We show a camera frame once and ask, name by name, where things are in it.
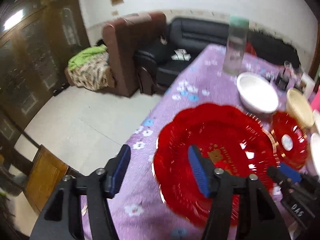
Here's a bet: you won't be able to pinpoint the small red plastic plate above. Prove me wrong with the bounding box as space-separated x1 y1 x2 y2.
271 111 308 171

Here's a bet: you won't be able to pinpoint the large red plastic plate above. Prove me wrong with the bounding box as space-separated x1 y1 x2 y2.
153 103 277 228

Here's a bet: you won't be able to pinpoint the beige plastic bowl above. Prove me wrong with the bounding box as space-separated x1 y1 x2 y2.
286 88 315 128

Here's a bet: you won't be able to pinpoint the large white foam bowl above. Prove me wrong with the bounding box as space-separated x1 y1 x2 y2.
236 72 279 114

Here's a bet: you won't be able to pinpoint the small white bowl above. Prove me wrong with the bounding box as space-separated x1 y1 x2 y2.
309 133 320 176

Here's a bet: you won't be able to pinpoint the wooden chair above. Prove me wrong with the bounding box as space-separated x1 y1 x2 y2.
1 135 82 214

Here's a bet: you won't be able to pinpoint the black round device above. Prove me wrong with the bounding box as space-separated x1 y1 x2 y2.
274 61 295 91

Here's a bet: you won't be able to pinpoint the white plastic cup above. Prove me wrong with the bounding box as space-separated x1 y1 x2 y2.
300 73 315 99

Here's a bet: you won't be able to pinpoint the purple floral tablecloth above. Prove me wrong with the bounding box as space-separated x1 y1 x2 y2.
80 43 317 240

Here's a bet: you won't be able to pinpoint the clear bottle green lid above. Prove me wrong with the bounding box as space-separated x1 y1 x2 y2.
223 15 249 76

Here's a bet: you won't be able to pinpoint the green and patterned blankets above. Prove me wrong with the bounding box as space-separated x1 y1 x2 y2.
66 44 116 91

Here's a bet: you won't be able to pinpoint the black leather sofa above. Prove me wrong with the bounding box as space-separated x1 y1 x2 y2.
133 17 300 95

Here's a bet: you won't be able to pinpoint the dark wooden cabinet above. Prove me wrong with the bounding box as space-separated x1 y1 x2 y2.
1 0 89 146

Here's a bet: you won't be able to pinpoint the brown armchair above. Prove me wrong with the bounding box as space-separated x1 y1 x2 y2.
101 12 167 98

